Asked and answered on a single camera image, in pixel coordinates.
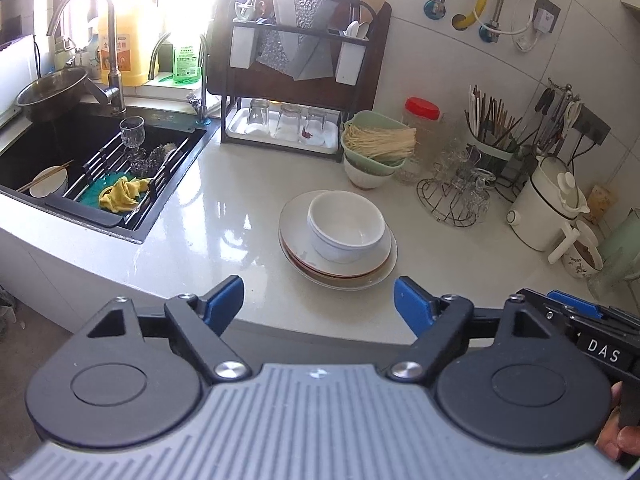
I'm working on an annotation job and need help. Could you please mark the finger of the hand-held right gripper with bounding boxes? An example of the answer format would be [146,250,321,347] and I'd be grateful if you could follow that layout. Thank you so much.
[546,290,640,333]
[517,287,573,333]

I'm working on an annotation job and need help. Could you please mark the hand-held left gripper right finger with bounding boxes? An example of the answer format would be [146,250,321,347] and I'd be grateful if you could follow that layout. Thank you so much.
[387,276,551,383]

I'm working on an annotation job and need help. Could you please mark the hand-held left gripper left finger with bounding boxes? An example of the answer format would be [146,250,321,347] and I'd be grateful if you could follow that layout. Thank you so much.
[86,275,254,386]

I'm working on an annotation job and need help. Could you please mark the white plate pink flower print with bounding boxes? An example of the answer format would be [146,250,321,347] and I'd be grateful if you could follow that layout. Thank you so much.
[284,230,399,291]

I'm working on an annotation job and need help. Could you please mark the pale blue bowl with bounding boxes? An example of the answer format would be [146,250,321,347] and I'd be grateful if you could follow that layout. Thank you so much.
[310,230,383,264]

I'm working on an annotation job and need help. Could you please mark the white plate grey leaf print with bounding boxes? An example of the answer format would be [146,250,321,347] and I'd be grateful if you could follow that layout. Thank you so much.
[280,235,395,282]
[279,190,393,278]

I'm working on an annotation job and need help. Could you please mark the plain white bowl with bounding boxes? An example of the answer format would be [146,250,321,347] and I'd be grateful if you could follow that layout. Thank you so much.
[307,192,386,250]

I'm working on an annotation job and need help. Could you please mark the person's right hand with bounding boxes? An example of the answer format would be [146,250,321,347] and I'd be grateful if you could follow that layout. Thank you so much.
[597,382,640,467]

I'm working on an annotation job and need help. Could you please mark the patterned white mug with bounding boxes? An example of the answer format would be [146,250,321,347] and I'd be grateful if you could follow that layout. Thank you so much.
[547,219,606,281]

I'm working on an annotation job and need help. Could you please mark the pale green plastic container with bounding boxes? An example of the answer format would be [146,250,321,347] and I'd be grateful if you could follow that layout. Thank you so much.
[587,207,640,301]

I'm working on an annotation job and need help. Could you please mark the white electric pot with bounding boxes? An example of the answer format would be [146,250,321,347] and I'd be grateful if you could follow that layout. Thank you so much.
[506,155,591,253]

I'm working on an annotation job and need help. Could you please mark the yellow sponge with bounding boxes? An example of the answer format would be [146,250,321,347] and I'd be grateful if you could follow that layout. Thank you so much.
[587,185,616,221]

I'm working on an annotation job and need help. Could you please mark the clear glass cup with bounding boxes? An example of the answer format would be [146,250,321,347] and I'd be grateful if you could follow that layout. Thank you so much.
[467,167,496,223]
[440,137,468,181]

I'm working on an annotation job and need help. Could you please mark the white bowl red foot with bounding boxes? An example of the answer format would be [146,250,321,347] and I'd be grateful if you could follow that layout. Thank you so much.
[342,152,388,191]

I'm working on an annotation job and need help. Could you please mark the yellow cloth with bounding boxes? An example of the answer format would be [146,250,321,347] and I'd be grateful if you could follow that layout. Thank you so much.
[98,176,151,213]

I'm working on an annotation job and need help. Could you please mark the dry noodles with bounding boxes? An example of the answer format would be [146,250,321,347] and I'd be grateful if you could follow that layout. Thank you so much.
[345,125,418,163]

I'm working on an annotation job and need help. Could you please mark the green mat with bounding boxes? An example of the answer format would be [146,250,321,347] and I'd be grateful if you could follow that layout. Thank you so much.
[80,172,151,211]

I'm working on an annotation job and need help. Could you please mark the white plastic tray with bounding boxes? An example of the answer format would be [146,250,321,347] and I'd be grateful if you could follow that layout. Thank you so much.
[225,106,341,155]

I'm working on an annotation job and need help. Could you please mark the black sink drain rack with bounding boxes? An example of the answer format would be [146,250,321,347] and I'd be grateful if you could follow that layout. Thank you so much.
[45,127,208,231]

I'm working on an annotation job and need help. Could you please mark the kitchen scissors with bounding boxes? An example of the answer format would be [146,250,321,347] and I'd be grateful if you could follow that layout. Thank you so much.
[562,100,583,136]

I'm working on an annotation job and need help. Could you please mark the green strainer basket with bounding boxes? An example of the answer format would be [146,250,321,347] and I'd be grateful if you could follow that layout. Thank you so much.
[340,110,418,177]

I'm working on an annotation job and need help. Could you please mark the clear drinking glass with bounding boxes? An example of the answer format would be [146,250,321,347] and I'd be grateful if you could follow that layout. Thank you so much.
[245,98,271,133]
[302,106,328,143]
[274,103,302,141]

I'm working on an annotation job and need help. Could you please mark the patterned wine glass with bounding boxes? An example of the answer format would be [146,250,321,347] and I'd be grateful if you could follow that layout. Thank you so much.
[119,116,147,161]

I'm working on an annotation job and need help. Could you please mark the clear jar red lid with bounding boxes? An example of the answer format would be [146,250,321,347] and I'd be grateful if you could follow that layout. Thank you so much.
[395,97,443,186]

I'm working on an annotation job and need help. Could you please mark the bundle of chopsticks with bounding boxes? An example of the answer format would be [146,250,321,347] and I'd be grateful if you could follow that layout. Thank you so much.
[467,85,526,146]

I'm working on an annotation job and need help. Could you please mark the small white bowl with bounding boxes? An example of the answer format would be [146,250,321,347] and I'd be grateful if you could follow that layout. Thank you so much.
[29,166,68,198]

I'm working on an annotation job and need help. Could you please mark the wooden chopsticks pair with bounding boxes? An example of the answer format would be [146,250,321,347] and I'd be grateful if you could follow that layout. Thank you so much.
[15,160,75,193]

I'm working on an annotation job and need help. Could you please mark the small chrome faucet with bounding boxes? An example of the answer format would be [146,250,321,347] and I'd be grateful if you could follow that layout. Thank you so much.
[148,32,208,123]

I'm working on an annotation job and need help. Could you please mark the green detergent bottle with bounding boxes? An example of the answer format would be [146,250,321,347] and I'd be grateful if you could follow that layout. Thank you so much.
[172,35,202,86]

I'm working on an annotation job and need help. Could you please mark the black kitchen sink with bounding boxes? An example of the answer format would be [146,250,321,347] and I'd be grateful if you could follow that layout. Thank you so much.
[0,105,208,246]

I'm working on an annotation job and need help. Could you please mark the white utensil cup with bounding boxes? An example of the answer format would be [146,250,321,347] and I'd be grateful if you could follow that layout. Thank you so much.
[230,25,257,69]
[334,42,362,86]

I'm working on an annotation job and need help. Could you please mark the grey kitchen knife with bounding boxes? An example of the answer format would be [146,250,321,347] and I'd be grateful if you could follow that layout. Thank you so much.
[287,0,346,82]

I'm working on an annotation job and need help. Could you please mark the patterned steel cleaver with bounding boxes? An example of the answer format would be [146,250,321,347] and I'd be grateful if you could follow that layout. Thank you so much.
[255,0,326,73]

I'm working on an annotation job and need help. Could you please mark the yellow oil jug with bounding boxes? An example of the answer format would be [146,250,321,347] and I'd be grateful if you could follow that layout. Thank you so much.
[97,0,161,87]

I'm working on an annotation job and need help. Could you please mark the steel pot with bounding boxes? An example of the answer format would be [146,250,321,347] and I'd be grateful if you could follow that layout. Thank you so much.
[15,67,90,123]

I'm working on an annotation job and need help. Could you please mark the tall chrome faucet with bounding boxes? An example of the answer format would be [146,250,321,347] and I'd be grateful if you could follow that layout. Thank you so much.
[47,0,126,113]

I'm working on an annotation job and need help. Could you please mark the black metal kitchen rack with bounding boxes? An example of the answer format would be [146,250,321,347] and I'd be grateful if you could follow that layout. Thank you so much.
[220,0,378,153]

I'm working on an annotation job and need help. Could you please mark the small white utensils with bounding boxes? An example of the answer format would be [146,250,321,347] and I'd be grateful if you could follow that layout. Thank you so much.
[234,0,266,23]

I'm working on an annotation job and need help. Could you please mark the white board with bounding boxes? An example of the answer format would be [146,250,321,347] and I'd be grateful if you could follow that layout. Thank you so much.
[0,35,38,126]

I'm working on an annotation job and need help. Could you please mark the wire glass rack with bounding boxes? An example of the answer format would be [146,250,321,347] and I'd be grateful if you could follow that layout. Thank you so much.
[416,160,493,227]

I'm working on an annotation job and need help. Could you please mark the wall hook rail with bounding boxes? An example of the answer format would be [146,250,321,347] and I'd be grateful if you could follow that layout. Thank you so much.
[535,77,613,146]

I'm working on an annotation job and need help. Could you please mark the white cable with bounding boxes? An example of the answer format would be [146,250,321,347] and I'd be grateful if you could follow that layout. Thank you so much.
[480,0,546,53]

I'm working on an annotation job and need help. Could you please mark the wall socket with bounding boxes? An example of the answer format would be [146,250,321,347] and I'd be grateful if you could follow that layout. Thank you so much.
[532,0,561,33]

